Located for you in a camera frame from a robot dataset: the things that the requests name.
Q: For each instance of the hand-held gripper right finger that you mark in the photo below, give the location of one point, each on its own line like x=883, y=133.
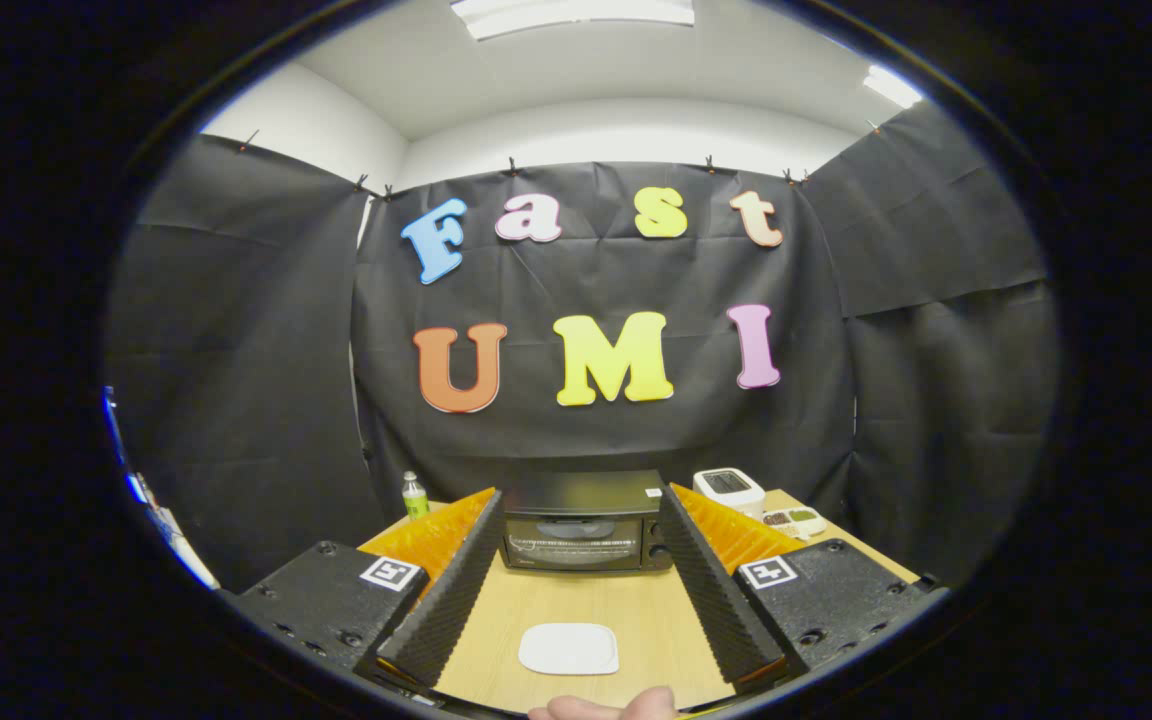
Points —
x=706, y=590

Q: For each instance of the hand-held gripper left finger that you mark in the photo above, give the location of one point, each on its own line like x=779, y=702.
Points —
x=451, y=590

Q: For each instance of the black toaster oven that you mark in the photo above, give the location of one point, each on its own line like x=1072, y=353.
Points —
x=576, y=495

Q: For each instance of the white pop-up toaster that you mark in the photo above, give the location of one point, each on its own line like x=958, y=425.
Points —
x=731, y=492

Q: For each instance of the green label drink bottle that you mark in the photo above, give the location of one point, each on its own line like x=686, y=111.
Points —
x=416, y=500

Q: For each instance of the white divided snack dish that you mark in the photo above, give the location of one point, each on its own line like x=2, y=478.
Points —
x=796, y=520

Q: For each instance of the white square plate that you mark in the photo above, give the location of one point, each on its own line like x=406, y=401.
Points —
x=569, y=650

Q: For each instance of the small ceiling light panel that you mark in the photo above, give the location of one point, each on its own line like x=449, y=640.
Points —
x=893, y=87

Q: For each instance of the long ceiling light panel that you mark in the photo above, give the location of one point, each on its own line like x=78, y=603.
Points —
x=576, y=12

